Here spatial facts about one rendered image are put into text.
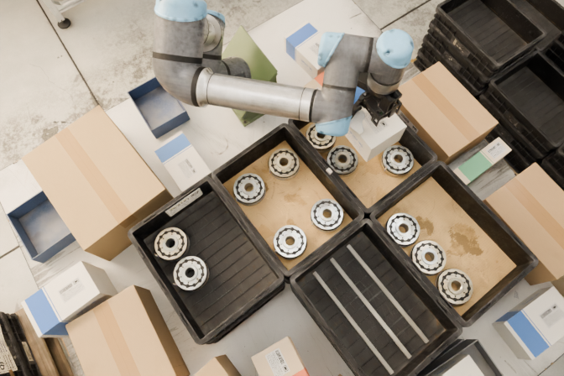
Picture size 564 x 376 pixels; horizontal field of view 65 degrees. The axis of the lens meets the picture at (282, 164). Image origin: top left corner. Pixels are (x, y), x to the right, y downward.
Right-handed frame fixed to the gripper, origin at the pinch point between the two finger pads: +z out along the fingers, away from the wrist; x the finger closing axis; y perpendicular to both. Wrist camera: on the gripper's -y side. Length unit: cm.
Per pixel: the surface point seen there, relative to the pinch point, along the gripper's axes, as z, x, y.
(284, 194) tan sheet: 28.0, -27.0, -1.1
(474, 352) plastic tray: 30, -8, 69
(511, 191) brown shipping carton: 25, 32, 40
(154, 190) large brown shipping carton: 21, -61, -23
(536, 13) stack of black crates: 84, 150, -24
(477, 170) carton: 29, 31, 28
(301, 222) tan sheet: 27.9, -27.7, 10.0
